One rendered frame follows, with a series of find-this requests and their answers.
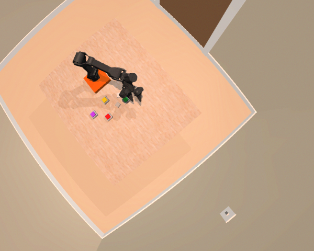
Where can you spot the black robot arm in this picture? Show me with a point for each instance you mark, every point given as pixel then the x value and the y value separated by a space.
pixel 92 66

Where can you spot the green button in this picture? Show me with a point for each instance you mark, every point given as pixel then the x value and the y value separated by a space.
pixel 125 100

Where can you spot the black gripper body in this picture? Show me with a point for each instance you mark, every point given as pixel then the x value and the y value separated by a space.
pixel 133 89

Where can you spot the red button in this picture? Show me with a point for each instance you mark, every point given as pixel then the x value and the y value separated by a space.
pixel 108 116

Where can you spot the yellow button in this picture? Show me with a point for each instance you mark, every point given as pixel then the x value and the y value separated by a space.
pixel 105 100

